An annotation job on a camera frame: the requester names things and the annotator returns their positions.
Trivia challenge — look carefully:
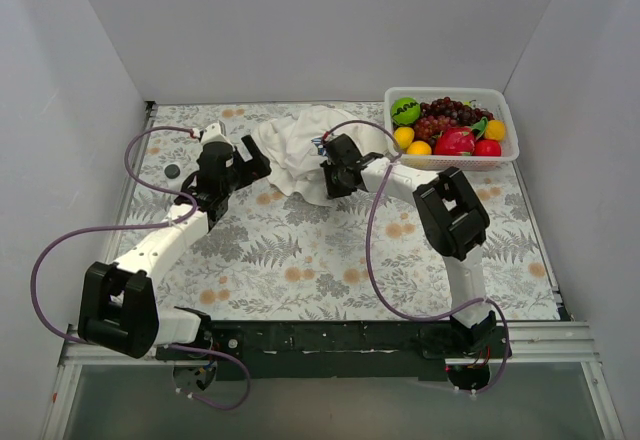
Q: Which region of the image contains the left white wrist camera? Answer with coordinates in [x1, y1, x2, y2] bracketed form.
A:
[198, 121, 230, 145]

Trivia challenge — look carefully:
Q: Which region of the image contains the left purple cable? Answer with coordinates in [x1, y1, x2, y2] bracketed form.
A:
[30, 126, 251, 411]

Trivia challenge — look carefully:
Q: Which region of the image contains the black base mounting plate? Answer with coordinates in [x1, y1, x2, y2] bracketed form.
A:
[155, 320, 511, 381]

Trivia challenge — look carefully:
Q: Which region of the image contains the yellow fruit toy right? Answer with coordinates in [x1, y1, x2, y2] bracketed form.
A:
[484, 119, 507, 142]

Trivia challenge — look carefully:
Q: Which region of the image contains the white daisy print t-shirt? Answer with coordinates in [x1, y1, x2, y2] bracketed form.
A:
[251, 106, 387, 207]

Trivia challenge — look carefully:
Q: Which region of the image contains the green toy ball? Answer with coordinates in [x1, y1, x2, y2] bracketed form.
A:
[390, 97, 421, 127]

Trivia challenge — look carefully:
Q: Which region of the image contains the purple cable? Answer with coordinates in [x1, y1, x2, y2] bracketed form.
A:
[30, 126, 251, 411]
[322, 119, 512, 401]

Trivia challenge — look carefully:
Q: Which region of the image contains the red dragon fruit toy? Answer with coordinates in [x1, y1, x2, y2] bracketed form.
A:
[434, 127, 476, 156]

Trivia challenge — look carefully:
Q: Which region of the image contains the white plastic fruit basket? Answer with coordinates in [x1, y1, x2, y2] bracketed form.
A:
[384, 87, 519, 170]

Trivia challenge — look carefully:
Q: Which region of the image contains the orange yellow fruit toy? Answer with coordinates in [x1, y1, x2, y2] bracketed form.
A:
[406, 141, 432, 156]

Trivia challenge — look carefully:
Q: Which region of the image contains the dark red grape bunch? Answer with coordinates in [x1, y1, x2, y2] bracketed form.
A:
[411, 97, 495, 146]

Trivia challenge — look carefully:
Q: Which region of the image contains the red apple toy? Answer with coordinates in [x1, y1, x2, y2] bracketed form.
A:
[473, 139, 502, 157]

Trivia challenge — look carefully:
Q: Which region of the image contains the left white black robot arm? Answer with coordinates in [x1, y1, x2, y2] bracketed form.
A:
[78, 128, 271, 360]

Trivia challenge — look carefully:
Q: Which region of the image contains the white bottle black cap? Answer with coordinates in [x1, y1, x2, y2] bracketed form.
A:
[164, 163, 181, 180]

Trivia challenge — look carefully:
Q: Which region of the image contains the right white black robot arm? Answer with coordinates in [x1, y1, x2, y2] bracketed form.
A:
[321, 133, 496, 358]

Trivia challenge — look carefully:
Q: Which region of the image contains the aluminium frame rail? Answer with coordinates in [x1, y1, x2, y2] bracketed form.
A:
[59, 321, 601, 367]

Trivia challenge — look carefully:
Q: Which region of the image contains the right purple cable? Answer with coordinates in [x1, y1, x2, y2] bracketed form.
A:
[322, 119, 512, 401]

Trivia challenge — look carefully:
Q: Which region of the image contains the yellow lemon toy left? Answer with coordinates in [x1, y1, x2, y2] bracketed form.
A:
[394, 126, 415, 151]

